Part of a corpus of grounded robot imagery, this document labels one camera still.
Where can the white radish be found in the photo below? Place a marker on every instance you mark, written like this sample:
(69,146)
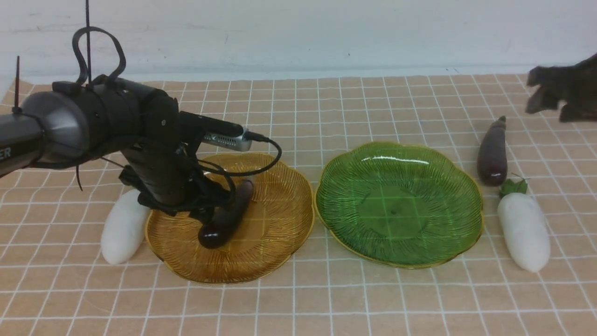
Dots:
(123,231)
(524,226)

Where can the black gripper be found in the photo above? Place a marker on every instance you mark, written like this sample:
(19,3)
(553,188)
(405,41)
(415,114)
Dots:
(164,159)

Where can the green glass plate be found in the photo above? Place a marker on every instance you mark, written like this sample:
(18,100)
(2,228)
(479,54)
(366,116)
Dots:
(400,205)

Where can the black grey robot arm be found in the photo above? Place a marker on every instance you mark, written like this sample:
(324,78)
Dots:
(86,120)

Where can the tan checkered tablecloth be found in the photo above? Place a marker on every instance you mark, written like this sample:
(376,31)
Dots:
(54,281)

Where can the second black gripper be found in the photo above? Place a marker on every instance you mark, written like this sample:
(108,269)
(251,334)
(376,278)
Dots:
(576,85)

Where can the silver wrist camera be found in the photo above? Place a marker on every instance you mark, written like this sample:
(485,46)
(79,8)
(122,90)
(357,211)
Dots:
(197,128)

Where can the amber glass plate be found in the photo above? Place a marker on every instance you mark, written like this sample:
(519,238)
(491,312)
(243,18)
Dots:
(278,221)

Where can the purple eggplant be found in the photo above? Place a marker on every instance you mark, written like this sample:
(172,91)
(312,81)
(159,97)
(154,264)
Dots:
(491,163)
(225,222)

